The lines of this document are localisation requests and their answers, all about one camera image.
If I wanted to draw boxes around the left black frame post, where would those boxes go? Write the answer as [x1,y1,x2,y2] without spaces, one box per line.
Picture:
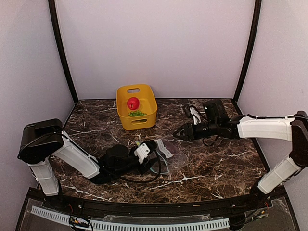
[48,0,79,104]

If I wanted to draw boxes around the right black frame post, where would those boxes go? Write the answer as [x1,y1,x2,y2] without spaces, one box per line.
[232,0,262,104]

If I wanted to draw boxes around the yellow plastic bin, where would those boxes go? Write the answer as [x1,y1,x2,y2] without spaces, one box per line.
[116,84,157,130]

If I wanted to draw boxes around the clear zip top bag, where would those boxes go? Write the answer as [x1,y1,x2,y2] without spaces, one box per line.
[155,139,189,175]

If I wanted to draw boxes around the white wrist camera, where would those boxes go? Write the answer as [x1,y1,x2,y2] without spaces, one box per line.
[134,143,150,164]
[183,105,202,125]

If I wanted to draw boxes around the black frame post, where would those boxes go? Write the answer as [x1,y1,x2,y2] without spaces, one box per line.
[48,0,79,104]
[232,0,262,104]

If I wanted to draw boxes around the white slotted cable duct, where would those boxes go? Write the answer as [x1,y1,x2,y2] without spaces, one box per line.
[30,206,230,231]

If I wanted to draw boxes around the dark purple fake food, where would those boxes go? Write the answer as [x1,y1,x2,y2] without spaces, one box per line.
[164,141,179,155]

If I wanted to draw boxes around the green fake grapes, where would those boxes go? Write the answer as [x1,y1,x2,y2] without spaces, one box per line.
[128,110,147,117]

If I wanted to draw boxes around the red fake apple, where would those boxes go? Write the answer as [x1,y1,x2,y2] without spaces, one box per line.
[127,97,140,110]

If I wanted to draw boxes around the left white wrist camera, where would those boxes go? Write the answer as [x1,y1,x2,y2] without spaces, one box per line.
[134,143,150,164]

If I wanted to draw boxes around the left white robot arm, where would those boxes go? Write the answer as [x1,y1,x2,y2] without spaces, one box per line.
[17,118,159,210]

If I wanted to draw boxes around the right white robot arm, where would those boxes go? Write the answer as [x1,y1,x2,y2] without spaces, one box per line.
[173,100,308,209]

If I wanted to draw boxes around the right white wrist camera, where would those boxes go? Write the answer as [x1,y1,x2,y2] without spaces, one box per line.
[183,105,202,125]

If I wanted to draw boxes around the black front rail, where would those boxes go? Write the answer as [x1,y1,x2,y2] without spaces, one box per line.
[44,195,263,217]

